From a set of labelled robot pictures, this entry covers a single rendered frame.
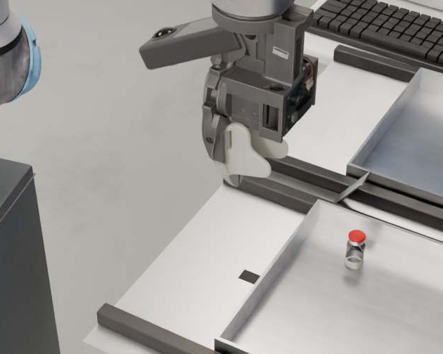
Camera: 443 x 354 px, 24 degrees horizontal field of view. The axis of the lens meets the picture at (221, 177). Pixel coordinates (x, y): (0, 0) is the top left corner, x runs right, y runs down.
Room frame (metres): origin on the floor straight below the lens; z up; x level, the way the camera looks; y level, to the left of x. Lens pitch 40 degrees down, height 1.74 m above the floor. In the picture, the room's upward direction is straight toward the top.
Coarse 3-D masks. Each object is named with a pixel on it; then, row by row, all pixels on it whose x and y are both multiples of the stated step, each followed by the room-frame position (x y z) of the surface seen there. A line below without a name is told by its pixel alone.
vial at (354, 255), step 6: (348, 240) 0.88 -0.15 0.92; (348, 246) 0.87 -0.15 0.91; (354, 246) 0.87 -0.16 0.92; (360, 246) 0.87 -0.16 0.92; (348, 252) 0.87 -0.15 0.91; (354, 252) 0.87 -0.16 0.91; (360, 252) 0.87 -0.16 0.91; (348, 258) 0.87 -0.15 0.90; (354, 258) 0.87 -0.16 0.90; (360, 258) 0.87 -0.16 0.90; (348, 264) 0.87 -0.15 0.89; (354, 264) 0.87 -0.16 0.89; (360, 264) 0.87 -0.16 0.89
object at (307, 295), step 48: (288, 240) 0.88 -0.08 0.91; (336, 240) 0.92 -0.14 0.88; (384, 240) 0.91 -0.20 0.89; (432, 240) 0.88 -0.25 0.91; (288, 288) 0.84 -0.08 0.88; (336, 288) 0.84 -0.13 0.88; (384, 288) 0.84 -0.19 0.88; (432, 288) 0.84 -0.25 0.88; (240, 336) 0.76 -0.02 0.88; (288, 336) 0.76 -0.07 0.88; (336, 336) 0.76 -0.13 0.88; (384, 336) 0.76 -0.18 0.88; (432, 336) 0.76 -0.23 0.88
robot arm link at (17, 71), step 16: (0, 0) 1.16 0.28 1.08; (0, 16) 1.16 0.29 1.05; (16, 16) 1.20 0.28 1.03; (0, 32) 1.16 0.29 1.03; (16, 32) 1.17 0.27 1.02; (32, 32) 1.21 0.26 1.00; (0, 48) 1.14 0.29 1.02; (16, 48) 1.17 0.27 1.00; (32, 48) 1.19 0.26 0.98; (0, 64) 1.14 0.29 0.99; (16, 64) 1.17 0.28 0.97; (32, 64) 1.18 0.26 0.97; (0, 80) 1.15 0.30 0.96; (16, 80) 1.16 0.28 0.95; (32, 80) 1.18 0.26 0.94; (0, 96) 1.15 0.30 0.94; (16, 96) 1.17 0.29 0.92
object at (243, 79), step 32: (256, 32) 0.74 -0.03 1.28; (288, 32) 0.74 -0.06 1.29; (224, 64) 0.77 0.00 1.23; (256, 64) 0.76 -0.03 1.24; (288, 64) 0.74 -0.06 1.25; (224, 96) 0.75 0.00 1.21; (256, 96) 0.74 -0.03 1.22; (288, 96) 0.74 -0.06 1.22; (256, 128) 0.75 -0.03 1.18; (288, 128) 0.74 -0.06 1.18
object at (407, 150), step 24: (432, 72) 1.24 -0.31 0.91; (408, 96) 1.20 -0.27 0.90; (432, 96) 1.22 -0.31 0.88; (384, 120) 1.12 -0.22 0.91; (408, 120) 1.17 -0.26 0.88; (432, 120) 1.17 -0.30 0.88; (384, 144) 1.11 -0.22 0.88; (408, 144) 1.11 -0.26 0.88; (432, 144) 1.11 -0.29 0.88; (360, 168) 1.02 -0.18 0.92; (384, 168) 1.06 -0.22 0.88; (408, 168) 1.06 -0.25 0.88; (432, 168) 1.06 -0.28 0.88; (408, 192) 0.98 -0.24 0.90; (432, 192) 0.97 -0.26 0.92
